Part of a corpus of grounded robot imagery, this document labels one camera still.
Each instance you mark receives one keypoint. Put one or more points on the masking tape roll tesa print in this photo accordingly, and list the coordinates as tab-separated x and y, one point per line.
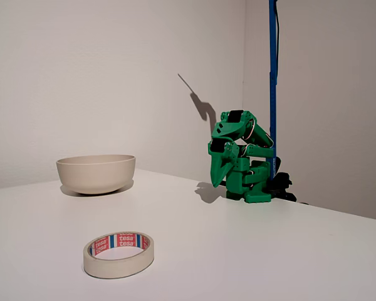
112	268

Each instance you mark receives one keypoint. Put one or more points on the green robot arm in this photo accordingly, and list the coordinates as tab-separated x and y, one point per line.
253	185

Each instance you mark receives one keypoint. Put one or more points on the black table clamp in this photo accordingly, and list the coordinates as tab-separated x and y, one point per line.
282	185

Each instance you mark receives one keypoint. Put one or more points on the beige round bowl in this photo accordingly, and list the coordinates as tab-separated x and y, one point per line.
95	175

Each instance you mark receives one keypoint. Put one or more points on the blue vertical camera pole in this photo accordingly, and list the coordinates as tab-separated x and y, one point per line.
273	94

